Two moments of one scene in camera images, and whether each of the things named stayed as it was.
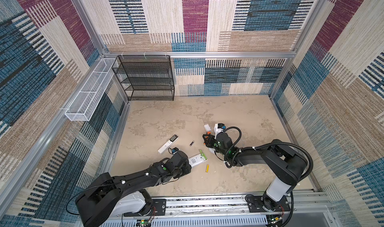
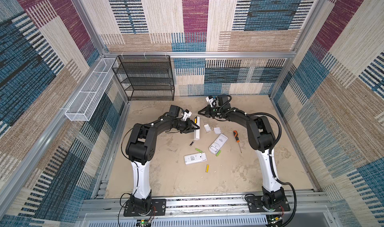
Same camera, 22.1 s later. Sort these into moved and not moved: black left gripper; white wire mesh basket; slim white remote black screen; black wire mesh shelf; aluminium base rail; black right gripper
Moved: slim white remote black screen; black left gripper; black right gripper
Not moved: black wire mesh shelf; white wire mesh basket; aluminium base rail
